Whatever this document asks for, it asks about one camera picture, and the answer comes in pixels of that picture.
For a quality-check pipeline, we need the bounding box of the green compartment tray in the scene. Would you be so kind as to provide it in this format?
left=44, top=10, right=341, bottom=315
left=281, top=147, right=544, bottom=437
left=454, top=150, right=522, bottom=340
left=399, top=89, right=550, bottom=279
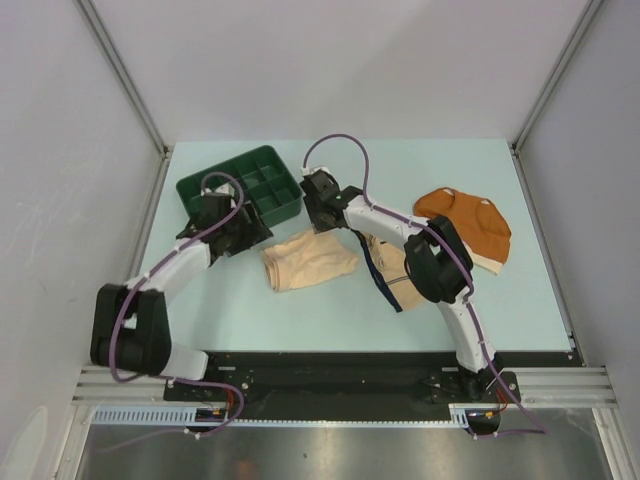
left=176, top=145, right=302, bottom=227

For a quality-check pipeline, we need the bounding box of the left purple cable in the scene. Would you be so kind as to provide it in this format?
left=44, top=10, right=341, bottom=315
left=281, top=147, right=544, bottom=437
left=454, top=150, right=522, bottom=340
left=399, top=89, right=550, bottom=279
left=107, top=171, right=246, bottom=384

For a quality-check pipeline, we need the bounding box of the purple cable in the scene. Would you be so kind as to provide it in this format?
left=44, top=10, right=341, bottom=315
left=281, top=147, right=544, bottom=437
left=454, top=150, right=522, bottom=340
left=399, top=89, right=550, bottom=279
left=302, top=133, right=551, bottom=436
left=107, top=171, right=246, bottom=384

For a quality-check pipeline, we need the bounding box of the orange brown underwear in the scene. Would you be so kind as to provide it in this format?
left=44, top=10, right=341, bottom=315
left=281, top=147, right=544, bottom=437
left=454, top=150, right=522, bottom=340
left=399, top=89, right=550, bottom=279
left=413, top=187, right=512, bottom=275

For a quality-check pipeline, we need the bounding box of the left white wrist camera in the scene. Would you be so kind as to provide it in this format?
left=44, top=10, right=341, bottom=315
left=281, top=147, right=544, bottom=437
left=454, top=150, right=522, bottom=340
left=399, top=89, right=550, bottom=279
left=201, top=183, right=236, bottom=198

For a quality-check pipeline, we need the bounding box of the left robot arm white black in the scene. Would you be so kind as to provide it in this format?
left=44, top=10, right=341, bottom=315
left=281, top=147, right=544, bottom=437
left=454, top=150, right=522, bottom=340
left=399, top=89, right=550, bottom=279
left=90, top=193, right=272, bottom=400

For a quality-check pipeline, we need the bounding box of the right aluminium frame post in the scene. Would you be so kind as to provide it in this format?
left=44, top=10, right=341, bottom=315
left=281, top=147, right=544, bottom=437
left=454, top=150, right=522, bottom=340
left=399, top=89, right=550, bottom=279
left=510, top=0, right=607, bottom=154

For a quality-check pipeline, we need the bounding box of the beige navy-trimmed underwear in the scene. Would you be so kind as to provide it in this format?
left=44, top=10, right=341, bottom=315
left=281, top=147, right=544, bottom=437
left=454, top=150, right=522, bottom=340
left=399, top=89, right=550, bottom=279
left=354, top=231, right=425, bottom=313

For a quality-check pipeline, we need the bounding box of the left aluminium frame post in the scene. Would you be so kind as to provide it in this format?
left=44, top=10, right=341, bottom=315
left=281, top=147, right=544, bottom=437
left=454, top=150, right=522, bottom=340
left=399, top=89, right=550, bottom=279
left=73, top=0, right=169, bottom=159

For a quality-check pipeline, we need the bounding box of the peach boxer underwear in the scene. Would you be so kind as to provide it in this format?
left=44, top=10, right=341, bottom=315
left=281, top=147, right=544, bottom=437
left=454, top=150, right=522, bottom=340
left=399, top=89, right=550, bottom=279
left=261, top=229, right=358, bottom=292

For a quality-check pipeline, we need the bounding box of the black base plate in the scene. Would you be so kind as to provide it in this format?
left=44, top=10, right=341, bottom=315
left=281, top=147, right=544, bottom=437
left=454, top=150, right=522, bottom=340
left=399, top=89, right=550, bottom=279
left=163, top=352, right=521, bottom=422

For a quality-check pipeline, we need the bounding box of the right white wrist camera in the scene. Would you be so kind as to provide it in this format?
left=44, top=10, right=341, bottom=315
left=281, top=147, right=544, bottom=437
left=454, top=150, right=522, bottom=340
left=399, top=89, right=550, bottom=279
left=301, top=166, right=330, bottom=177

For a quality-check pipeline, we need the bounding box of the aluminium frame post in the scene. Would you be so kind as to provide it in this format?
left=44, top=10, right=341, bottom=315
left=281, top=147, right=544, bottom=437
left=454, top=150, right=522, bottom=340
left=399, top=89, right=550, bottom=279
left=73, top=0, right=169, bottom=159
left=510, top=0, right=607, bottom=154

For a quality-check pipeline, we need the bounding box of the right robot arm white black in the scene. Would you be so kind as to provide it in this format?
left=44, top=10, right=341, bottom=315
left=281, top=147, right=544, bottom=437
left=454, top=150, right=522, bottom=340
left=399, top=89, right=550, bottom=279
left=300, top=167, right=499, bottom=401

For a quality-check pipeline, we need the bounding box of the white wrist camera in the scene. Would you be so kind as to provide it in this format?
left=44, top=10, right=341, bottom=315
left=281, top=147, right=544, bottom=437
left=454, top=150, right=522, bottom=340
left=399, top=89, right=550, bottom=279
left=301, top=166, right=330, bottom=177
left=201, top=183, right=236, bottom=198

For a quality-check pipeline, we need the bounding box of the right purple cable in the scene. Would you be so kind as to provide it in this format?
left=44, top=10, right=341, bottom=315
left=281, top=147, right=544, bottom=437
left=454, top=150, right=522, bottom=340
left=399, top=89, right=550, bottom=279
left=302, top=133, right=551, bottom=436

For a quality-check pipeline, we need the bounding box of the white slotted cable duct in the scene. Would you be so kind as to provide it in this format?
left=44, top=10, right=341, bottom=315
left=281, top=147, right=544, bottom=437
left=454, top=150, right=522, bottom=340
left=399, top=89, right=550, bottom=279
left=94, top=403, right=496, bottom=430

